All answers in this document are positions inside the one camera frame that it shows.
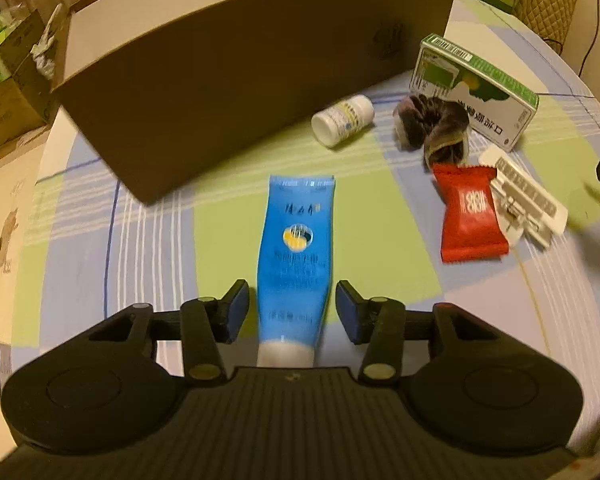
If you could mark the checked tablecloth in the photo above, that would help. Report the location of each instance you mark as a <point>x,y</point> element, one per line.
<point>90,248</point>

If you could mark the blue cream tube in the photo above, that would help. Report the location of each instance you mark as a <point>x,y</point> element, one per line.
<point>294,270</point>

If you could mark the white pill bottle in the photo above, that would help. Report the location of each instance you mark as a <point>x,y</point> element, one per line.
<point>346,118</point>

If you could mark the brown cardboard tissue box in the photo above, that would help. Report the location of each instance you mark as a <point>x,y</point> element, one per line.
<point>25,100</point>

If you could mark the red snack packet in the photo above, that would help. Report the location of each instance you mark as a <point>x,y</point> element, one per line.
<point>470,228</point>

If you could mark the white plastic holder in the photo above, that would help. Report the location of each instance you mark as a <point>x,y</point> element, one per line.
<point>523,206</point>

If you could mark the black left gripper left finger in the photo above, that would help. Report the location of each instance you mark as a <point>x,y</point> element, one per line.
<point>206,322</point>

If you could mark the brown open cardboard box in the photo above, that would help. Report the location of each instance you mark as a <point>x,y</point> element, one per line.
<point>165,89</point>

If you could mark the green white medicine box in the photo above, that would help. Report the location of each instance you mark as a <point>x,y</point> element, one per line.
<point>498,106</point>

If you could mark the dark scrunchie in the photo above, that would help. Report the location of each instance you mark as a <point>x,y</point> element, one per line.
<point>437,127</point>

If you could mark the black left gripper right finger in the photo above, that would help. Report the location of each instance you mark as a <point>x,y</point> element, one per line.
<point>379,323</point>

